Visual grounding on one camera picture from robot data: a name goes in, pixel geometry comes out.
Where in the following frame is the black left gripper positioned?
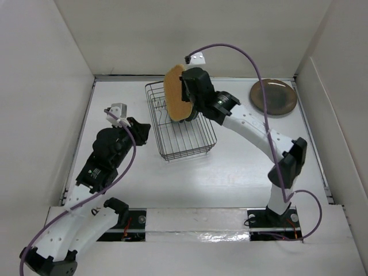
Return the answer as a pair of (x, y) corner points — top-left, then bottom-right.
(112, 117), (150, 168)

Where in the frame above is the grey-blue round plate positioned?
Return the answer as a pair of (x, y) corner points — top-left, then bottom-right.
(185, 107), (198, 122)

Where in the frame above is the woven bamboo plate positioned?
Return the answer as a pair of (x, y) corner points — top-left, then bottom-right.
(163, 64), (193, 122)

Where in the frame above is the brown speckled plate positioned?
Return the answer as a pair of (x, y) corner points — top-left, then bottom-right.
(249, 79), (297, 116)

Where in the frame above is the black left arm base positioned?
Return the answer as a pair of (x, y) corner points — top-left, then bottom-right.
(97, 209), (147, 242)

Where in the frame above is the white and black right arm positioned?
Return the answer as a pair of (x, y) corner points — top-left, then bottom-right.
(180, 67), (307, 226)

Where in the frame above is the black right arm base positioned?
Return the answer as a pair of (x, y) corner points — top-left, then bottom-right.
(243, 207), (302, 242)

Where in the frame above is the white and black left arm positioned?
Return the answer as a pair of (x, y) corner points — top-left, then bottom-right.
(19, 116), (151, 275)

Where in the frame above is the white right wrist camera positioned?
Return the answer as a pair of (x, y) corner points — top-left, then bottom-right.
(185, 52), (206, 66)

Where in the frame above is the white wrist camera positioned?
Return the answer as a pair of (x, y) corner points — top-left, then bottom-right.
(106, 103), (130, 128)
(185, 52), (206, 66)

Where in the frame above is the grey wire dish rack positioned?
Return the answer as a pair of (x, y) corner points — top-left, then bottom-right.
(145, 81), (217, 162)

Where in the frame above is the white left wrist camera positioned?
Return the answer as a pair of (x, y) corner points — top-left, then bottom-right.
(106, 103), (130, 128)

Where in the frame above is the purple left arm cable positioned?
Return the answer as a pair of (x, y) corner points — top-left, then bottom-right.
(18, 108), (137, 276)

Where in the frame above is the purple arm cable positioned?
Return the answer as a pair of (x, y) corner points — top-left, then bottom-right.
(18, 108), (137, 276)
(185, 43), (323, 240)

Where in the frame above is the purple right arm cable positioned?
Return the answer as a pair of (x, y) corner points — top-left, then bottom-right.
(185, 43), (323, 240)

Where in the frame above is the silver mounting rail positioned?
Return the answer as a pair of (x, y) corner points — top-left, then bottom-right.
(100, 206), (302, 239)

